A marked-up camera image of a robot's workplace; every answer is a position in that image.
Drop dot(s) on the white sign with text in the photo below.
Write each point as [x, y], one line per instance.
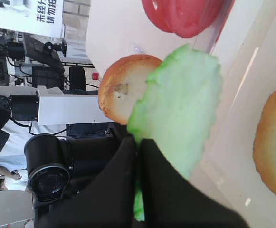
[40, 17]

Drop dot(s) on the green lettuce leaf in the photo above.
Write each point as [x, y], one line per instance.
[178, 108]

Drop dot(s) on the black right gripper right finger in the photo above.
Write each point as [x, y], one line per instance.
[170, 201]

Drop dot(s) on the inner red tomato slice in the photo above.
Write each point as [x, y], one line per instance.
[188, 18]

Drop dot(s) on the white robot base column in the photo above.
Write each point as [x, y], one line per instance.
[57, 108]

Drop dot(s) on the white rectangular tray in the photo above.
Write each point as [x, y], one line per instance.
[246, 49]

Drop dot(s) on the red emergency button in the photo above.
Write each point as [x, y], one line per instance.
[95, 76]

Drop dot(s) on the person in white shirt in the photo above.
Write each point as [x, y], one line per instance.
[16, 180]

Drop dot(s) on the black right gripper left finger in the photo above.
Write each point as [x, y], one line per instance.
[107, 202]

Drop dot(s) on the bread slice on tray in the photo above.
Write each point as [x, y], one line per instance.
[264, 146]

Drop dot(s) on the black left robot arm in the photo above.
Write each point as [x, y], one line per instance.
[54, 165]

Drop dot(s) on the upright bread slice left rack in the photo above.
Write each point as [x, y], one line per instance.
[123, 84]

